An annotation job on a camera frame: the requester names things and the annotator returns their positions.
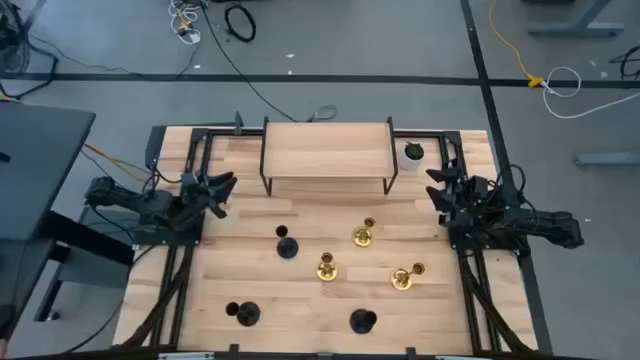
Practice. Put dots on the grey table leg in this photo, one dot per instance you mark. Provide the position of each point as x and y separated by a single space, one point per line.
575 29

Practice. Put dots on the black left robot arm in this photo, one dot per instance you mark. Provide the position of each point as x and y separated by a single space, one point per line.
150 205

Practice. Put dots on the black floor fan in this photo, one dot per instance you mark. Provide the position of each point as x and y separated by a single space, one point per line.
12 52

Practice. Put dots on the dark grey desk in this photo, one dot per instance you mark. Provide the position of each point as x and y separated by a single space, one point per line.
40 165

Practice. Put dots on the wooden shelf riser black frame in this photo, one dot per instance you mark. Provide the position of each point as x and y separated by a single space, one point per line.
325 150

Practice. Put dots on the tall gold candlestick holder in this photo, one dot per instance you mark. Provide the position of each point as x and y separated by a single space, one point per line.
401 279

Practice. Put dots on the black candlestick holder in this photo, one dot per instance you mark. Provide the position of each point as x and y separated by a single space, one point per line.
287 248
248 314
361 322

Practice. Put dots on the grey floor bar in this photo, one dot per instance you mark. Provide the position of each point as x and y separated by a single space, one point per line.
610 159

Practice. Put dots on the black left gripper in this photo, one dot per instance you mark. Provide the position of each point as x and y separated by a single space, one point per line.
200 197

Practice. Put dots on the short gold candlestick holder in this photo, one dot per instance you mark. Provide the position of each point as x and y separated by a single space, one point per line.
362 236

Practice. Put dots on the black metal table frame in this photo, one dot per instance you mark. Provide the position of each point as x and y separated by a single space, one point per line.
220 133

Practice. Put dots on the white pot with green plant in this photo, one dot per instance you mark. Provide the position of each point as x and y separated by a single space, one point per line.
406 164

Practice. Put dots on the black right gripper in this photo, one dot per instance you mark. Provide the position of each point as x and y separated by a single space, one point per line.
470 200

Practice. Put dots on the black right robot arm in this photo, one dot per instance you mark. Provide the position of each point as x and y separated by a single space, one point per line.
550 225

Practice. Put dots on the medium gold candlestick holder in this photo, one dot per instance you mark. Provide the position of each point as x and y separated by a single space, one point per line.
326 271

